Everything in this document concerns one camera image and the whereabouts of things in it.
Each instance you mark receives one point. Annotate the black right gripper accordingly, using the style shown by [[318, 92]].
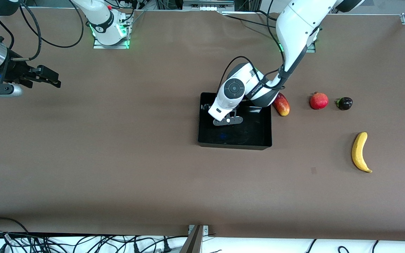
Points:
[[15, 70]]

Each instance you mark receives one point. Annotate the black plastic box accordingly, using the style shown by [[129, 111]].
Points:
[[251, 133]]

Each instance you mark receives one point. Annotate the yellow banana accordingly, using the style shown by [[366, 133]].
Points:
[[358, 153]]

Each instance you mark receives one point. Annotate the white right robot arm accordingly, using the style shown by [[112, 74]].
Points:
[[101, 19]]

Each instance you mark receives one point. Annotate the red yellow mango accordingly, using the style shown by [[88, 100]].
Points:
[[284, 107]]

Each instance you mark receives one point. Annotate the red pomegranate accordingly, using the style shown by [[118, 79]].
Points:
[[319, 101]]

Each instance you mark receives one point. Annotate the dark purple mangosteen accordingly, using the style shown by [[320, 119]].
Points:
[[345, 103]]

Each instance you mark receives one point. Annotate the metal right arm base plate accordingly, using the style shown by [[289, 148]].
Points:
[[111, 46]]

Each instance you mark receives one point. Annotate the aluminium frame rail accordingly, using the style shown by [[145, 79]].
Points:
[[207, 3]]

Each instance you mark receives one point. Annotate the aluminium post with bracket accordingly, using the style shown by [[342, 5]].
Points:
[[192, 242]]

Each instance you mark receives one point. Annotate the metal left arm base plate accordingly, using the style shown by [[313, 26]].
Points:
[[312, 48]]

